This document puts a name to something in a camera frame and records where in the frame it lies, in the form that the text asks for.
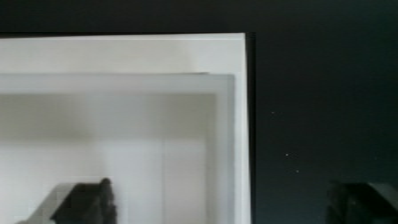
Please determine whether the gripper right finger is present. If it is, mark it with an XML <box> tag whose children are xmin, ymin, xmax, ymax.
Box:
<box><xmin>325</xmin><ymin>182</ymin><xmax>398</xmax><ymax>224</ymax></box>

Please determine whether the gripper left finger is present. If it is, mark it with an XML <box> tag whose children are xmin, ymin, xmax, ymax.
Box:
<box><xmin>16</xmin><ymin>178</ymin><xmax>117</xmax><ymax>224</ymax></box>

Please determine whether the white drawer cabinet housing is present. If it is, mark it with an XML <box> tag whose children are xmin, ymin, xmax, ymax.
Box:
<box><xmin>0</xmin><ymin>33</ymin><xmax>252</xmax><ymax>224</ymax></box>

